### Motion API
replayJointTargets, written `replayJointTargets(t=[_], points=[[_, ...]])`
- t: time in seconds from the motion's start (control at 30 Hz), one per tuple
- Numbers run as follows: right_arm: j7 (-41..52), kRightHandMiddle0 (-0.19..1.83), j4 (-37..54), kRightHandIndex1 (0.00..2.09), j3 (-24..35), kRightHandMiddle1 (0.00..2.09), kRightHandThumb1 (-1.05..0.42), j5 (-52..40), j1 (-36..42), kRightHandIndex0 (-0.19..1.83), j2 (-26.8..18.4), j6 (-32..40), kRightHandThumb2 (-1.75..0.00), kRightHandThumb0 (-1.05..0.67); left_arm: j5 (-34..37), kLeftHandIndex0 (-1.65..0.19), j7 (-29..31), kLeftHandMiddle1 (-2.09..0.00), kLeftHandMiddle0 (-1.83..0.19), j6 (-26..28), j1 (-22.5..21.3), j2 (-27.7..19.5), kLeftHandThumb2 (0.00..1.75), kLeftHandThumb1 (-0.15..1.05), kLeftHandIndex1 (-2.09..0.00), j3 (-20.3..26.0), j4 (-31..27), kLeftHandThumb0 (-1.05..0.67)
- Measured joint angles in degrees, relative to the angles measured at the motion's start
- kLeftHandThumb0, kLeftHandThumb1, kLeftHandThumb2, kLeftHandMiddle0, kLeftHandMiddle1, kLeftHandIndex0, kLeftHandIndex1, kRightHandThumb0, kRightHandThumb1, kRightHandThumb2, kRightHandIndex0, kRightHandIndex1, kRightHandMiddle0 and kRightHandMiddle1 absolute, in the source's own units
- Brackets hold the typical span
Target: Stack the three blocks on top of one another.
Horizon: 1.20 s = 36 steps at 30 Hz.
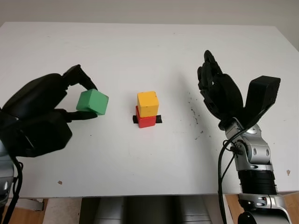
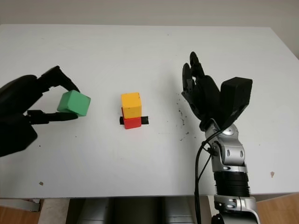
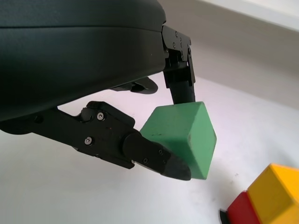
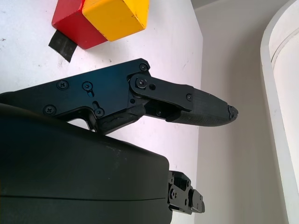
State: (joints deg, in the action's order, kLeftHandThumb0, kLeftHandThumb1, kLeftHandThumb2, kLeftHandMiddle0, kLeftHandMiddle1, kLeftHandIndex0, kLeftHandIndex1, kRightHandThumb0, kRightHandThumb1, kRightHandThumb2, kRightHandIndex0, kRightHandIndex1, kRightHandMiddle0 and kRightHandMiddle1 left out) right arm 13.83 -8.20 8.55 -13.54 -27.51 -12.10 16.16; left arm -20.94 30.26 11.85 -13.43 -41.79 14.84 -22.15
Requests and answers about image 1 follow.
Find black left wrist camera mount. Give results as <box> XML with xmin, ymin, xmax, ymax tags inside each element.
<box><xmin>0</xmin><ymin>109</ymin><xmax>73</xmax><ymax>158</ymax></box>

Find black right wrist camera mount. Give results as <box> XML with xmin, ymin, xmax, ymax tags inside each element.
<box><xmin>242</xmin><ymin>75</ymin><xmax>282</xmax><ymax>129</ymax></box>

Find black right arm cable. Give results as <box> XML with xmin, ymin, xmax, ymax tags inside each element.
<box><xmin>217</xmin><ymin>130</ymin><xmax>246</xmax><ymax>224</ymax></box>

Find black tape strip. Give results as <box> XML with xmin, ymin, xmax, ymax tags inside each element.
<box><xmin>132</xmin><ymin>114</ymin><xmax>163</xmax><ymax>124</ymax></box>

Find dark grey robot torso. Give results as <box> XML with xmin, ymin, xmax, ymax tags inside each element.
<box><xmin>80</xmin><ymin>196</ymin><xmax>220</xmax><ymax>224</ymax></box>

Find yellow wooden block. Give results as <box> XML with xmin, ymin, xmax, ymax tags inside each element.
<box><xmin>136</xmin><ymin>91</ymin><xmax>160</xmax><ymax>118</ymax></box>

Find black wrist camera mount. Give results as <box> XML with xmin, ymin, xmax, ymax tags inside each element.
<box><xmin>0</xmin><ymin>109</ymin><xmax>73</xmax><ymax>158</ymax></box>
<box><xmin>242</xmin><ymin>75</ymin><xmax>282</xmax><ymax>129</ymax></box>

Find red wooden block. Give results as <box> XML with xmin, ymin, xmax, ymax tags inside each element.
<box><xmin>135</xmin><ymin>105</ymin><xmax>157</xmax><ymax>128</ymax></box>

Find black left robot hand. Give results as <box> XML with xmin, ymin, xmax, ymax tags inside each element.
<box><xmin>0</xmin><ymin>64</ymin><xmax>99</xmax><ymax>124</ymax></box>

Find green wooden block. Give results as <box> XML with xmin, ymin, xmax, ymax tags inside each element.
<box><xmin>76</xmin><ymin>89</ymin><xmax>109</xmax><ymax>116</ymax></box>

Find beige table leg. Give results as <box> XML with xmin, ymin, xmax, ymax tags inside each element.
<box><xmin>46</xmin><ymin>197</ymin><xmax>82</xmax><ymax>224</ymax></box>
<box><xmin>223</xmin><ymin>195</ymin><xmax>241</xmax><ymax>224</ymax></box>

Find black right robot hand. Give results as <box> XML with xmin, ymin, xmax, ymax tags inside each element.
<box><xmin>197</xmin><ymin>49</ymin><xmax>245</xmax><ymax>129</ymax></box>

